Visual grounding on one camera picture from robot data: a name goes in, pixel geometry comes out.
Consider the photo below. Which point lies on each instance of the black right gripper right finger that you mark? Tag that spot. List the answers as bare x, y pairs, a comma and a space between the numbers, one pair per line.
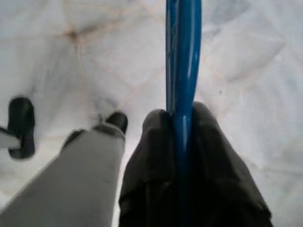
213, 177

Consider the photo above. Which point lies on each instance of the grey robot right leg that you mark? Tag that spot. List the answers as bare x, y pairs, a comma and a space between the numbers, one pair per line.
71, 177

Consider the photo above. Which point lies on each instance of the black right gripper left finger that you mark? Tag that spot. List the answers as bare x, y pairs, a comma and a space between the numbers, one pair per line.
151, 177

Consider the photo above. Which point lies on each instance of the blue plastic hanger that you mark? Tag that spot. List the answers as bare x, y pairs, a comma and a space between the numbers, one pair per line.
183, 71

